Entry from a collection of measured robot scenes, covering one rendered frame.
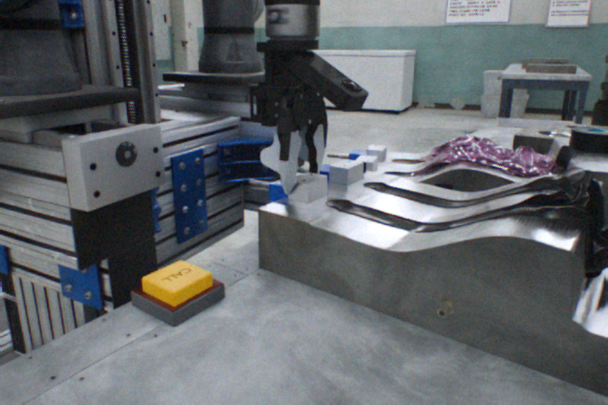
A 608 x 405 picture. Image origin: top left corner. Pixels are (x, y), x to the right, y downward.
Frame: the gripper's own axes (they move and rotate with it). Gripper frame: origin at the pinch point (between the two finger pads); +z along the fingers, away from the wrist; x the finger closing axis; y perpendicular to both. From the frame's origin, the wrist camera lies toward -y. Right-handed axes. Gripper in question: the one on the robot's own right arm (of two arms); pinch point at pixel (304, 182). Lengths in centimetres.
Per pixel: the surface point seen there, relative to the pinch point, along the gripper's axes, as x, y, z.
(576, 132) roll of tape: -47, -28, -3
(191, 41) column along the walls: -493, 593, -16
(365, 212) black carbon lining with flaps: -1.0, -9.8, 2.9
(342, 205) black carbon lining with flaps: -0.7, -6.1, 2.6
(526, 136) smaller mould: -78, -14, 4
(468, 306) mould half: 8.2, -27.0, 6.5
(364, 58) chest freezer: -596, 323, 8
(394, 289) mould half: 8.2, -18.7, 7.5
